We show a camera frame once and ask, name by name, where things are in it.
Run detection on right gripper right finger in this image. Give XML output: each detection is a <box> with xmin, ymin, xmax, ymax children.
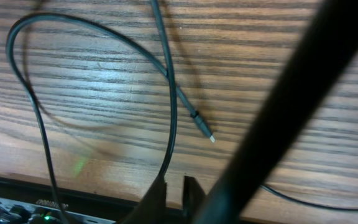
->
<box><xmin>182</xmin><ymin>176</ymin><xmax>206</xmax><ymax>223</ymax></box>

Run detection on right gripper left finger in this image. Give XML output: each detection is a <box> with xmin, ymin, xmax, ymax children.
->
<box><xmin>117</xmin><ymin>177</ymin><xmax>167</xmax><ymax>224</ymax></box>

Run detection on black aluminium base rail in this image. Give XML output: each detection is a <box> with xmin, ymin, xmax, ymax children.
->
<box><xmin>0</xmin><ymin>177</ymin><xmax>138</xmax><ymax>223</ymax></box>

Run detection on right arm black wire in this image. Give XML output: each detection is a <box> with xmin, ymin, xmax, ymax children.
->
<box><xmin>191</xmin><ymin>0</ymin><xmax>358</xmax><ymax>224</ymax></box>

